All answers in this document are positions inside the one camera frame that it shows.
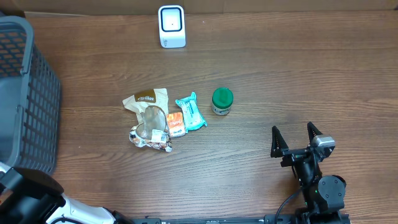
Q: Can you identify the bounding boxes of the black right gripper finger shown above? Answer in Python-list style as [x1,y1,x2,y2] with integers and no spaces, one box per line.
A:
[271,126,289,158]
[307,122,323,145]

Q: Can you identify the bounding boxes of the green lid seasoning jar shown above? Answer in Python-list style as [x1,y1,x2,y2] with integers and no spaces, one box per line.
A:
[211,87,234,116]

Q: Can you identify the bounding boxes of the teal wet wipes pack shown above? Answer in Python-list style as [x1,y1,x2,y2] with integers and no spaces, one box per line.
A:
[175,92,208,133]

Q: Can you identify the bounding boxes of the beige brown snack bag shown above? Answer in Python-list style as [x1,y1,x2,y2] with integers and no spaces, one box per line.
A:
[123,88,172,152]

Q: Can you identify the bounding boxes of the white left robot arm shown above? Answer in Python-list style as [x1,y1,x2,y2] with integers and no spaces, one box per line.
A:
[1,163,133,224]

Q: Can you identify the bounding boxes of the white barcode scanner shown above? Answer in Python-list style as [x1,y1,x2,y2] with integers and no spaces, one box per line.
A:
[158,5,186,49]

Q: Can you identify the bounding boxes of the grey plastic mesh basket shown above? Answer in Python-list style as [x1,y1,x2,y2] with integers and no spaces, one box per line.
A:
[1,16,62,175]

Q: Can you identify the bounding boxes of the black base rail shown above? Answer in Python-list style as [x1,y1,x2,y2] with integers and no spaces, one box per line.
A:
[132,215,351,224]

